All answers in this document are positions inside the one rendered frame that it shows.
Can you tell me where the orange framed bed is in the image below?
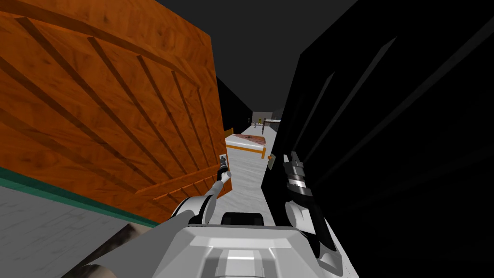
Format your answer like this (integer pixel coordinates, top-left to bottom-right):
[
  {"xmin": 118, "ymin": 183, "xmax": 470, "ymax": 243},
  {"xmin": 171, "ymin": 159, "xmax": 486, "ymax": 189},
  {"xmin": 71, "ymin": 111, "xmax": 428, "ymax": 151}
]
[{"xmin": 224, "ymin": 127, "xmax": 268, "ymax": 160}]

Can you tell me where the orange wooden door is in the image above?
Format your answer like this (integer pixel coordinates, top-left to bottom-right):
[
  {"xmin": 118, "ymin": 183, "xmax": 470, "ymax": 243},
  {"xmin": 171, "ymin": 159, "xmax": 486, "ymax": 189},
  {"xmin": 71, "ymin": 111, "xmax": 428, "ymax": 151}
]
[{"xmin": 0, "ymin": 0, "xmax": 233, "ymax": 225}]

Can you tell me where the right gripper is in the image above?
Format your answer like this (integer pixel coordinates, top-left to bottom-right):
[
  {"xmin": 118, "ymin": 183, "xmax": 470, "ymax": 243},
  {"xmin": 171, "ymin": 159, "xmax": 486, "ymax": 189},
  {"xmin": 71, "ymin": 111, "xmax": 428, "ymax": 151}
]
[{"xmin": 283, "ymin": 151, "xmax": 307, "ymax": 178}]

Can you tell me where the black panelled door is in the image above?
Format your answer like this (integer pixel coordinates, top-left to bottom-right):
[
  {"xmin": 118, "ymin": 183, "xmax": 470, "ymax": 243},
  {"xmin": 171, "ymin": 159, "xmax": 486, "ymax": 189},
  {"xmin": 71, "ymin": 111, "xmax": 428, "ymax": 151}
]
[{"xmin": 261, "ymin": 0, "xmax": 494, "ymax": 278}]

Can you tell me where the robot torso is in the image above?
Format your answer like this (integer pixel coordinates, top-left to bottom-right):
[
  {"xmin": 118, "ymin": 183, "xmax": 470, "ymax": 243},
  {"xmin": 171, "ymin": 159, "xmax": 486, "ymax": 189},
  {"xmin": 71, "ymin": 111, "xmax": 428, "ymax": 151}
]
[{"xmin": 152, "ymin": 212, "xmax": 322, "ymax": 278}]

